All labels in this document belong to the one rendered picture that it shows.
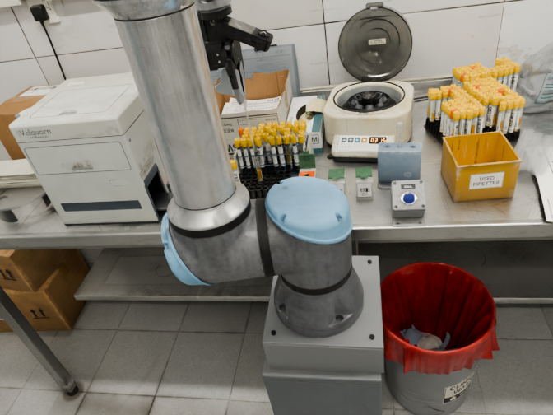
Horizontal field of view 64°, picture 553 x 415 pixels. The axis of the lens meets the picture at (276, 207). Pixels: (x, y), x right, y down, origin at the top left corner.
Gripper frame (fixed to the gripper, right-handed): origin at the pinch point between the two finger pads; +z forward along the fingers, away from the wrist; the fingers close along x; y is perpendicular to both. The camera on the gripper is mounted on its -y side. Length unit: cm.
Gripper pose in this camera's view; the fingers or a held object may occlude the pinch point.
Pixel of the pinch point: (243, 98)
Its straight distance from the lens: 106.3
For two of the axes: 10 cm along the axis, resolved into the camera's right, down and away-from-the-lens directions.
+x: -1.6, 6.2, -7.7
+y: -9.8, 0.2, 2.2
